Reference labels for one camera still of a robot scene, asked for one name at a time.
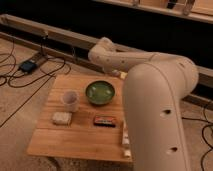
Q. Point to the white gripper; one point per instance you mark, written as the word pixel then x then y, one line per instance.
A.
pixel 116 73

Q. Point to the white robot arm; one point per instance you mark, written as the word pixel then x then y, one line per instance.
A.
pixel 153 87

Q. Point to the green ceramic bowl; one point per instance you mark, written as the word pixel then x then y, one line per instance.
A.
pixel 100 92

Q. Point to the small dark red box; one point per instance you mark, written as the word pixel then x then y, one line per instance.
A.
pixel 107 121

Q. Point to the translucent plastic cup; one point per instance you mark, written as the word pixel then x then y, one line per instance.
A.
pixel 70 100

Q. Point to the wooden table board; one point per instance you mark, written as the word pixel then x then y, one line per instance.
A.
pixel 81 139

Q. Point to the beige sponge block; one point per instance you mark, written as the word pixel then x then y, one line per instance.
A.
pixel 61 118

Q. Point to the white plastic bottle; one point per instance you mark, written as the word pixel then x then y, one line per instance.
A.
pixel 125 142

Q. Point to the long wooden beam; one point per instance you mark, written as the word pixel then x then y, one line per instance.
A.
pixel 60 36

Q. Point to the black power adapter box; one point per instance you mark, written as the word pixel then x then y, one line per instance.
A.
pixel 27 66

